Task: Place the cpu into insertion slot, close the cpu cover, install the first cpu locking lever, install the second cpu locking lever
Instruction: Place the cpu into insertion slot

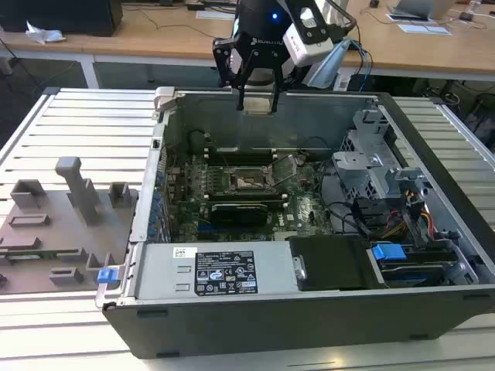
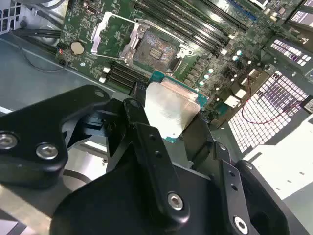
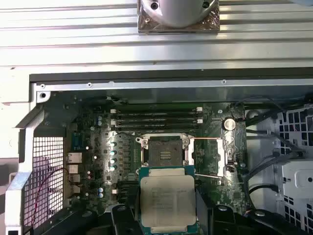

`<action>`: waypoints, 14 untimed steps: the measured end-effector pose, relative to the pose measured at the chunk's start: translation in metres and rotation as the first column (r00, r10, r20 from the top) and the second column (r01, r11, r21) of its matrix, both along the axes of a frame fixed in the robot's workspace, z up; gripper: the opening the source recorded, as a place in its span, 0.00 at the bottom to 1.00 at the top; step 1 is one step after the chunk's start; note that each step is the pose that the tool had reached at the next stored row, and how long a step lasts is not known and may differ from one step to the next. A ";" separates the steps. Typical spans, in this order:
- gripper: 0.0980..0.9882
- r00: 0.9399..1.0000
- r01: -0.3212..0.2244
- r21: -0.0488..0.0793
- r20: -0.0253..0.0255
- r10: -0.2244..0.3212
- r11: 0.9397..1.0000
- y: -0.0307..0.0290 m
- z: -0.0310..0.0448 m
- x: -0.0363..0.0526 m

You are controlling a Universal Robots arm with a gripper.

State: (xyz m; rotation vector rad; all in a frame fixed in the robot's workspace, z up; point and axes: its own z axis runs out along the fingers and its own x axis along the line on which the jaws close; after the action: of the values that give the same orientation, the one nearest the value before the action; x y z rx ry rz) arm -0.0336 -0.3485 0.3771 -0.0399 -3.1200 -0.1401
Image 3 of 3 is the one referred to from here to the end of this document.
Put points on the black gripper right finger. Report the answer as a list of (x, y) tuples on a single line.
[(220, 220)]

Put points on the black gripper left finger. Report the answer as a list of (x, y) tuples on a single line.
[(122, 220)]

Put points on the silver square CPU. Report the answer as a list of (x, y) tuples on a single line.
[(168, 195)]

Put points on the metal socket cover frame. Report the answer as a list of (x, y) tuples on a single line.
[(220, 156)]

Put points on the CPU socket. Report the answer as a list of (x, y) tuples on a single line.
[(166, 151)]

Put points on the RAM slot with white clips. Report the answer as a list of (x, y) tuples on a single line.
[(156, 121), (156, 110)]

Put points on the green motherboard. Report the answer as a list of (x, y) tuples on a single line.
[(220, 193)]

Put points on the silver metal rear port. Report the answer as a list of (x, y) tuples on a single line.
[(73, 168), (74, 178), (75, 157), (75, 189)]

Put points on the teal serial port connector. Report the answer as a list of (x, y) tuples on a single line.
[(78, 141)]

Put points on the silver metal drive cage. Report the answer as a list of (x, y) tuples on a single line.
[(300, 176)]

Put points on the round silver coin battery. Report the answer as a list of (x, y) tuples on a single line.
[(229, 123)]

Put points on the open black PC case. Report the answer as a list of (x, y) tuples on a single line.
[(156, 85)]

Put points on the brown square base plate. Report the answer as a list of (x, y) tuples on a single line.
[(146, 25)]

